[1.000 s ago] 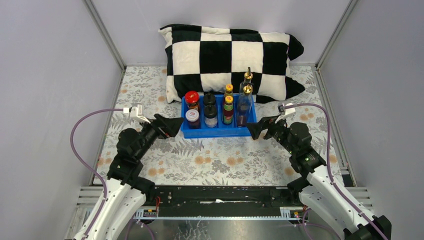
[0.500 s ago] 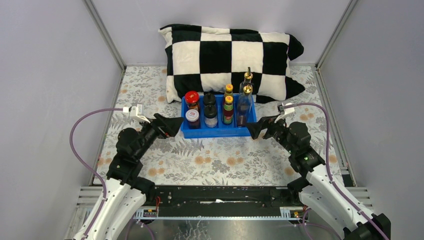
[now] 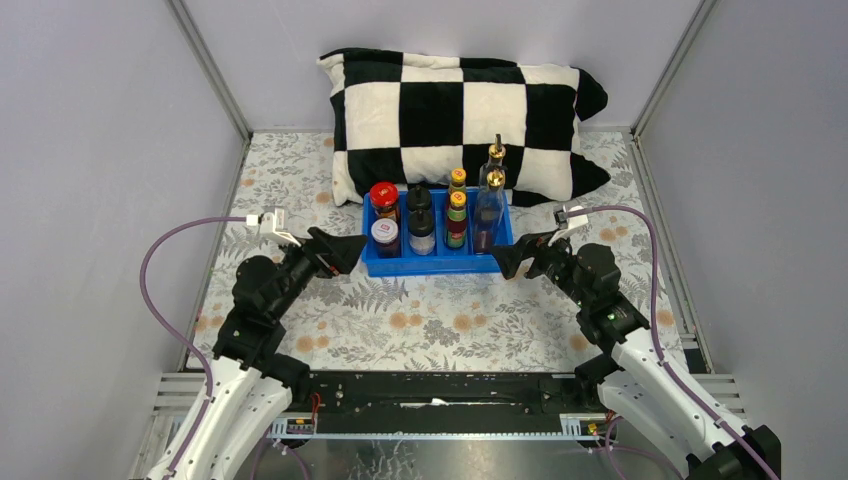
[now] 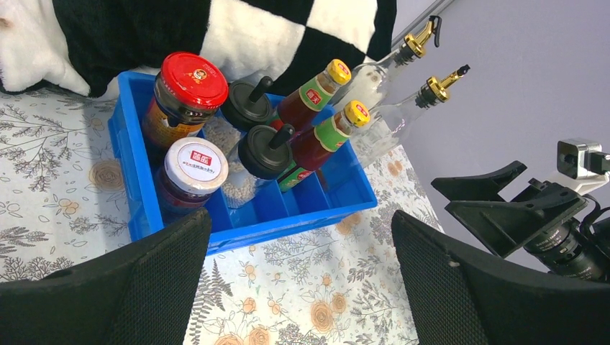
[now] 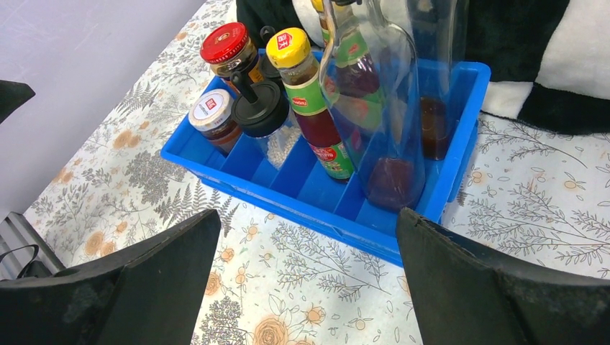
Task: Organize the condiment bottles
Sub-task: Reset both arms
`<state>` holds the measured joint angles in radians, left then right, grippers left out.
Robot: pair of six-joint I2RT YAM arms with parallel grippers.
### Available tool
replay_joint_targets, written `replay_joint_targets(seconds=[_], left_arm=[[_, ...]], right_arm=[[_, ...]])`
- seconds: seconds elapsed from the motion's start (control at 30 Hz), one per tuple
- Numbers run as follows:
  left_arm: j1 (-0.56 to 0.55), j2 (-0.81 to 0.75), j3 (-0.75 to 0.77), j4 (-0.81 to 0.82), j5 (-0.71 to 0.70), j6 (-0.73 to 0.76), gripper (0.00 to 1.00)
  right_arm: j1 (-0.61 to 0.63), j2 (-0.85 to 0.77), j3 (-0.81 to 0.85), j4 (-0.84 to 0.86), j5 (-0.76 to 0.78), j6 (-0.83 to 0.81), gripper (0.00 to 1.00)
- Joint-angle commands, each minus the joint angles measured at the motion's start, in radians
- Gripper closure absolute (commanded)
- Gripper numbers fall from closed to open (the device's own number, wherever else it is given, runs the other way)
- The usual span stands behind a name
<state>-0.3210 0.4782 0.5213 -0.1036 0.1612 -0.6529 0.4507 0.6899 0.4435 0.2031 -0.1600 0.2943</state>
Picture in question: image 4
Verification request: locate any black white checkered pillow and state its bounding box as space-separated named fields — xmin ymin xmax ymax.
xmin=1 ymin=0 xmax=397 ymax=99

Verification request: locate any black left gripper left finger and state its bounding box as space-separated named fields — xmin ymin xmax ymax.
xmin=1 ymin=209 xmax=211 ymax=344

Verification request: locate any floral pattern table mat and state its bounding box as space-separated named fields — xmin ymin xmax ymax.
xmin=1 ymin=91 xmax=438 ymax=344

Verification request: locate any gold top oil bottle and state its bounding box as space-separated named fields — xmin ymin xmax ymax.
xmin=329 ymin=15 xmax=442 ymax=111
xmin=350 ymin=65 xmax=470 ymax=168

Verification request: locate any blue plastic divided bin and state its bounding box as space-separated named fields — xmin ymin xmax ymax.
xmin=108 ymin=72 xmax=378 ymax=254

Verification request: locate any black cap shaker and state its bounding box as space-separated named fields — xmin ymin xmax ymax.
xmin=222 ymin=124 xmax=295 ymax=209
xmin=203 ymin=76 xmax=273 ymax=155

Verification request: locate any yellow cap sauce bottle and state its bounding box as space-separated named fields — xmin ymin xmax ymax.
xmin=277 ymin=100 xmax=370 ymax=193
xmin=268 ymin=59 xmax=352 ymax=134

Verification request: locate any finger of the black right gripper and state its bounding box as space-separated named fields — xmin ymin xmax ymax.
xmin=445 ymin=194 xmax=587 ymax=258
xmin=431 ymin=160 xmax=527 ymax=201

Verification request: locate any white lid sauce jar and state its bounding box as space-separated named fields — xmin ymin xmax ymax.
xmin=153 ymin=137 xmax=229 ymax=224

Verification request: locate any red lid sauce jar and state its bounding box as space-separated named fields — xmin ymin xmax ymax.
xmin=141 ymin=52 xmax=229 ymax=160

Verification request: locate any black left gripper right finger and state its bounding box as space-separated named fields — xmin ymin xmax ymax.
xmin=391 ymin=211 xmax=609 ymax=344

